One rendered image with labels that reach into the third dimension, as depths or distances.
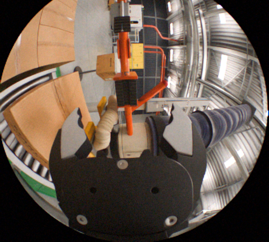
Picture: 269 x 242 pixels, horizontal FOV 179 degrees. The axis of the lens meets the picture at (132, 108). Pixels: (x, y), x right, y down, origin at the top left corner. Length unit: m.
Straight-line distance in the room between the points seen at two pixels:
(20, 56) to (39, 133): 0.59
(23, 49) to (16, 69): 0.15
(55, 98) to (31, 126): 0.15
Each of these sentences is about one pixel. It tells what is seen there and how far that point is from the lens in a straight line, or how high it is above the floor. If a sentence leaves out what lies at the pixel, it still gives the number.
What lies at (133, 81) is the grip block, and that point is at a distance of 0.20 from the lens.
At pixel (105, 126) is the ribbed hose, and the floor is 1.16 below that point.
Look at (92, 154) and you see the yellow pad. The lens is 0.27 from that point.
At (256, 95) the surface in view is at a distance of 5.09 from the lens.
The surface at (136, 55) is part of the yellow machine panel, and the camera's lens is 7.50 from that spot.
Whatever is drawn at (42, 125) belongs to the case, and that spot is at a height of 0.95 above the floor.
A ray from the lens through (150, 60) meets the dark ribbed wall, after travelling 11.03.
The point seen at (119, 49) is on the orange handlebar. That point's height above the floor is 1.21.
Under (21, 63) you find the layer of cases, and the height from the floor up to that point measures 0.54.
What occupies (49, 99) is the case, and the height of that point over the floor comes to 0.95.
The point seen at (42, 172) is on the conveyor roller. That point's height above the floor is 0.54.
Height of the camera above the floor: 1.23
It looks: 1 degrees up
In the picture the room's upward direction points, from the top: 87 degrees clockwise
